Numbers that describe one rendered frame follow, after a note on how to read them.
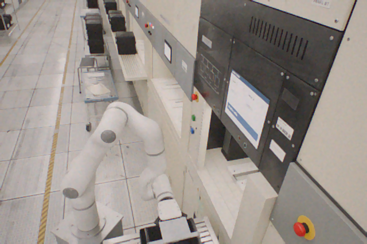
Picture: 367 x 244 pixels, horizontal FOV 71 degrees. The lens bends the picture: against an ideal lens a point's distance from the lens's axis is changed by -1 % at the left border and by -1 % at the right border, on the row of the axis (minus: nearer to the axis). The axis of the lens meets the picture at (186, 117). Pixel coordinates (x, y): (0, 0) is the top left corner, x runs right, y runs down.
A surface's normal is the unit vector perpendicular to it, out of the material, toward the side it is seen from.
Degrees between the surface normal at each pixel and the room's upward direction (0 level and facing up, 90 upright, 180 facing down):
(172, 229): 0
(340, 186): 90
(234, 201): 0
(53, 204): 0
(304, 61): 90
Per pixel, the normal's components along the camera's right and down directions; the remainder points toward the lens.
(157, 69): 0.31, 0.53
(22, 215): 0.07, -0.84
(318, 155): -0.95, 0.11
